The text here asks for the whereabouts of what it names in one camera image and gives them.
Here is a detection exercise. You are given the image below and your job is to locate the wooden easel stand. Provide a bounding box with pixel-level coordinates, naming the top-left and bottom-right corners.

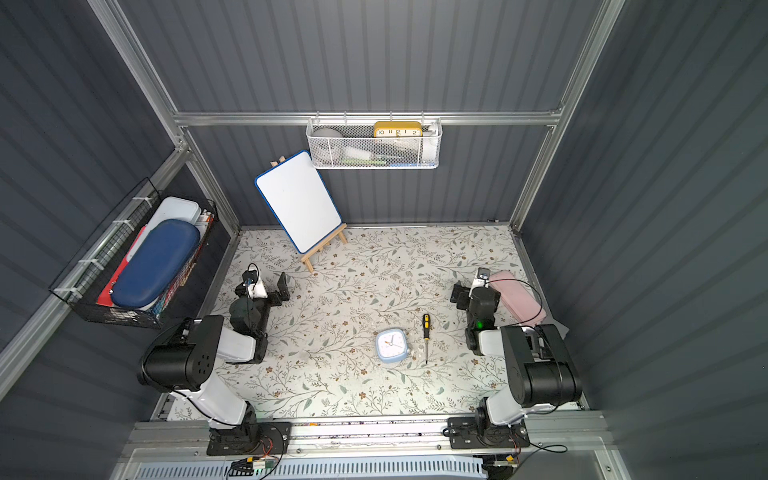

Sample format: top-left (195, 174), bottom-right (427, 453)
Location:
top-left (269, 154), bottom-right (349, 274)

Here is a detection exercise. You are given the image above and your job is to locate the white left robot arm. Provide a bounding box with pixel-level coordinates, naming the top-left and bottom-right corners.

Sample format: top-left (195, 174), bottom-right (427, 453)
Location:
top-left (138, 263), bottom-right (290, 430)

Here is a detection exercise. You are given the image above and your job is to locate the light blue alarm clock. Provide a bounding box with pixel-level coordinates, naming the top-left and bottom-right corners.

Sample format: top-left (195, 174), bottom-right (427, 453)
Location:
top-left (375, 328), bottom-right (409, 364)

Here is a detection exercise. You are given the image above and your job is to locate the white plastic tray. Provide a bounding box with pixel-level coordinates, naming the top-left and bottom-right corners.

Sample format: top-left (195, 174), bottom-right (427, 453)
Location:
top-left (124, 196), bottom-right (202, 262)

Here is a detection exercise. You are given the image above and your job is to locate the grey tape roll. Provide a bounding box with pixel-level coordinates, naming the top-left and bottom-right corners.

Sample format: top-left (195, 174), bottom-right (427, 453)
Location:
top-left (308, 128), bottom-right (344, 164)

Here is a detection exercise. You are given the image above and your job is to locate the yellow alarm clock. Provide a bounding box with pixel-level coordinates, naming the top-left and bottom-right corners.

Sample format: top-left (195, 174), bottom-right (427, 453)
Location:
top-left (373, 120), bottom-right (423, 139)

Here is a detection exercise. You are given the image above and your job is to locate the black wire side basket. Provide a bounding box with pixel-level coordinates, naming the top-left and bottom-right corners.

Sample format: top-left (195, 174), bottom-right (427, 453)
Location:
top-left (49, 178), bottom-right (218, 329)

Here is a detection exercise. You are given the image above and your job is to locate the pink rectangular case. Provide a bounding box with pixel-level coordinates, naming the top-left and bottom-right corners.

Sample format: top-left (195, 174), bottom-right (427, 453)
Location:
top-left (489, 271), bottom-right (547, 326)

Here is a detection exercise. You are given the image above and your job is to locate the black yellow screwdriver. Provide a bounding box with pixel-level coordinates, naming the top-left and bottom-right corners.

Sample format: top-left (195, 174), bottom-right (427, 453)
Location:
top-left (422, 313), bottom-right (431, 364)

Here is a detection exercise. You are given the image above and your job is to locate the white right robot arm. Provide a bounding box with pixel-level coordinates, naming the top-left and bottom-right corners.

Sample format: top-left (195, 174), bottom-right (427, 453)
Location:
top-left (450, 268), bottom-right (582, 432)

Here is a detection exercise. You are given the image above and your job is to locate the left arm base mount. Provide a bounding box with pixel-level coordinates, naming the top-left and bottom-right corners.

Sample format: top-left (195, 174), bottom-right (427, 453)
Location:
top-left (206, 422), bottom-right (292, 456)

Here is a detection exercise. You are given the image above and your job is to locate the white wire wall basket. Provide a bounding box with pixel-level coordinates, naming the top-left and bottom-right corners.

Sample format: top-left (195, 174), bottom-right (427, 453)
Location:
top-left (306, 117), bottom-right (443, 170)

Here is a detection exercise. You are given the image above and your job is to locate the navy blue oval case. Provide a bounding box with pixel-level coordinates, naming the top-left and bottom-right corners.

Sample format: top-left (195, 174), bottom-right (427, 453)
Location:
top-left (111, 220), bottom-right (200, 309)

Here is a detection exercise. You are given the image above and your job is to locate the blue framed whiteboard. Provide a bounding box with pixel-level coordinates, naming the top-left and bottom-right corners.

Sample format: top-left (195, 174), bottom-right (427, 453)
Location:
top-left (253, 149), bottom-right (344, 256)

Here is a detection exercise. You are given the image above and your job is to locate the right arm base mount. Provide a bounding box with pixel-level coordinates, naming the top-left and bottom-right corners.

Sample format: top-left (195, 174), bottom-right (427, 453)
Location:
top-left (442, 416), bottom-right (530, 450)

